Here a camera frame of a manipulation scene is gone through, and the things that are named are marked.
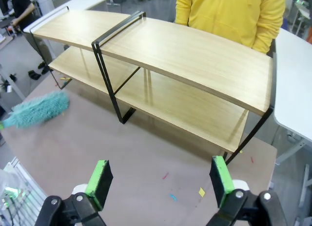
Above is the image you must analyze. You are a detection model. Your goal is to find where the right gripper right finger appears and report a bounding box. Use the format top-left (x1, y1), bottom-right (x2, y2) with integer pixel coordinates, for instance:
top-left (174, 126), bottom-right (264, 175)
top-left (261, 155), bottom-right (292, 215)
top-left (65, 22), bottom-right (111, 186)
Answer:
top-left (207, 155), bottom-right (287, 226)

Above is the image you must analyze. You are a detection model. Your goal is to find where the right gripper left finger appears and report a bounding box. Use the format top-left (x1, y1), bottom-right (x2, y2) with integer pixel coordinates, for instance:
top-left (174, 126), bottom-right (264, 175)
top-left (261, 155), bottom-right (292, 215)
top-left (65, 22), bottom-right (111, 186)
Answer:
top-left (36, 159), bottom-right (114, 226)

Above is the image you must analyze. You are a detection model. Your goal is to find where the teal microfiber duster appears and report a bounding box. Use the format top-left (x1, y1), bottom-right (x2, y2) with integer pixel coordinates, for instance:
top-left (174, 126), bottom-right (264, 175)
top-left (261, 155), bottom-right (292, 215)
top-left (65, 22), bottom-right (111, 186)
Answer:
top-left (0, 90), bottom-right (71, 130)

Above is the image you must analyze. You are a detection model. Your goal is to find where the person's left forearm yellow sleeve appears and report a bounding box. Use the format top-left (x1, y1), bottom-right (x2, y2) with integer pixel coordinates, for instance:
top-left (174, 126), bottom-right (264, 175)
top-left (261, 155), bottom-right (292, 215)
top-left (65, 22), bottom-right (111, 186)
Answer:
top-left (251, 21), bottom-right (281, 55)

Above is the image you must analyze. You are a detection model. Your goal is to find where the white slotted equipment panel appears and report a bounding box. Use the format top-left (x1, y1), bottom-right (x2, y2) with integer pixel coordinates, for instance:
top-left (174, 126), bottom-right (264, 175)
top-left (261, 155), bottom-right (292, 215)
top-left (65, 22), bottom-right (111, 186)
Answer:
top-left (0, 157), bottom-right (48, 226)

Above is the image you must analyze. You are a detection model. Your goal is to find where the white table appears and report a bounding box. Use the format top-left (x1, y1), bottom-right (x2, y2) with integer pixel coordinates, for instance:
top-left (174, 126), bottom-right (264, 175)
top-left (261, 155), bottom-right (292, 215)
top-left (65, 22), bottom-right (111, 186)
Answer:
top-left (23, 0), bottom-right (125, 33)
top-left (273, 28), bottom-right (312, 163)

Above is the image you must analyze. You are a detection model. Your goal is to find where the person in yellow hoodie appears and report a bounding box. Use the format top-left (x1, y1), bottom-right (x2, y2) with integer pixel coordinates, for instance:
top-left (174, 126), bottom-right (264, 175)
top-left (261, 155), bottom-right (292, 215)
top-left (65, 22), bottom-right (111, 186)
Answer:
top-left (175, 0), bottom-right (289, 55)

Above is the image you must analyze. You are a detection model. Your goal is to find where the bystander in black clothes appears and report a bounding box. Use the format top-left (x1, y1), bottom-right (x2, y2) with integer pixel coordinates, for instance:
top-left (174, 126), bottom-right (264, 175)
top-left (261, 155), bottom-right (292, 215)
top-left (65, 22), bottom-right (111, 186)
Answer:
top-left (8, 0), bottom-right (53, 75)

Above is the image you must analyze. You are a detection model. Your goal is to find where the wooden two-tier shelf black frame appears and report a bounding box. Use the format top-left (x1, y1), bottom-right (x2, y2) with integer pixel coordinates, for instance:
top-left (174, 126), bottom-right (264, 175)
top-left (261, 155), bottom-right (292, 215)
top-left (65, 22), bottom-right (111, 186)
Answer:
top-left (91, 11), bottom-right (277, 164)
top-left (29, 6), bottom-right (147, 124)

